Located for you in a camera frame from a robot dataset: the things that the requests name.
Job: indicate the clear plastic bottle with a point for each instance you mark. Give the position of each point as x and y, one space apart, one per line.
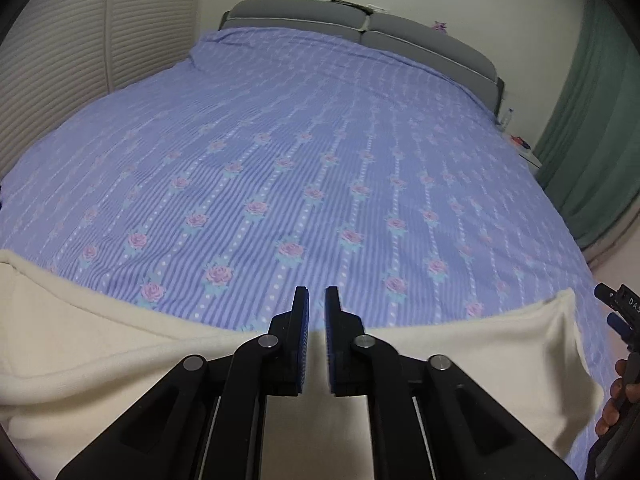
506 117

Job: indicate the small red object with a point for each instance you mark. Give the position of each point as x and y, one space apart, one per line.
517 141

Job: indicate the grey padded headboard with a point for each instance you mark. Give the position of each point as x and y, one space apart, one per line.
425 35

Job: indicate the green curtain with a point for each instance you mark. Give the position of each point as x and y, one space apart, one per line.
600 135

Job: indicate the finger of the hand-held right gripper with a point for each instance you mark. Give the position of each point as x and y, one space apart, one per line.
618 330
604 292

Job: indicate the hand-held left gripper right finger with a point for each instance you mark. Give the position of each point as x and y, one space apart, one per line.
331 355

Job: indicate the white nightstand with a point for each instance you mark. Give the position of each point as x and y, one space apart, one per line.
530 157

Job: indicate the person's right hand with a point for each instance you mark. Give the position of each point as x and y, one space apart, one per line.
614 400

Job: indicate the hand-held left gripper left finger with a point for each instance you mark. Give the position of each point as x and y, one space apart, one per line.
302 355

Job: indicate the small purple toy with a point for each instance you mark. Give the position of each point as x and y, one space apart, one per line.
441 27

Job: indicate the cream pants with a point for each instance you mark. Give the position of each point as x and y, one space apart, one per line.
100 385

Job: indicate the purple floral striped bed sheet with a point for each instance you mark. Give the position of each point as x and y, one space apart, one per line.
300 135

